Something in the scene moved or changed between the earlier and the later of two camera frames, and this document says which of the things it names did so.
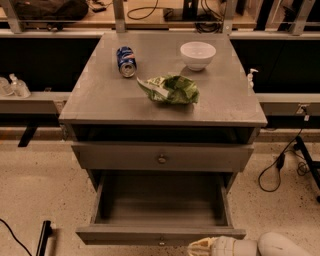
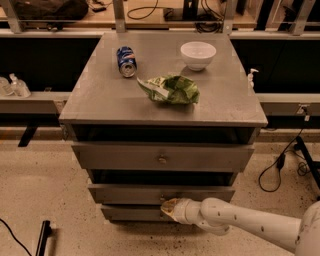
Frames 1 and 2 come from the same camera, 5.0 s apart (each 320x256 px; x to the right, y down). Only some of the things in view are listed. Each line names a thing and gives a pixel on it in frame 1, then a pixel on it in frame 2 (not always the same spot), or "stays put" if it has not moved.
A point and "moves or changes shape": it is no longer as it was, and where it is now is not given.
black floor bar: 46,232 stays put
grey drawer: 160,208 moves or changes shape
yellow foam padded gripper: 222,247 to 184,210
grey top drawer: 159,156 stays put
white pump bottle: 250,77 stays put
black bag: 51,10 stays put
